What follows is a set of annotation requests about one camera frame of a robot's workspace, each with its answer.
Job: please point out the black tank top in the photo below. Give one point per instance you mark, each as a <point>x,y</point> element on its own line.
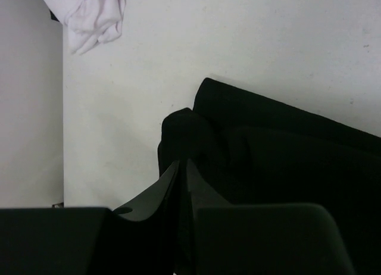
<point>255,150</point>

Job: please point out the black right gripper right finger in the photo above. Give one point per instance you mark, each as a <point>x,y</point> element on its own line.
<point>261,238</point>

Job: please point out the white folded tank top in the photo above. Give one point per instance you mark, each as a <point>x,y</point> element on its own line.
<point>89,22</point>

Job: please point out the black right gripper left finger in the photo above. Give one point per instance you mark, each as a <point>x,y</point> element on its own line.
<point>135,238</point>

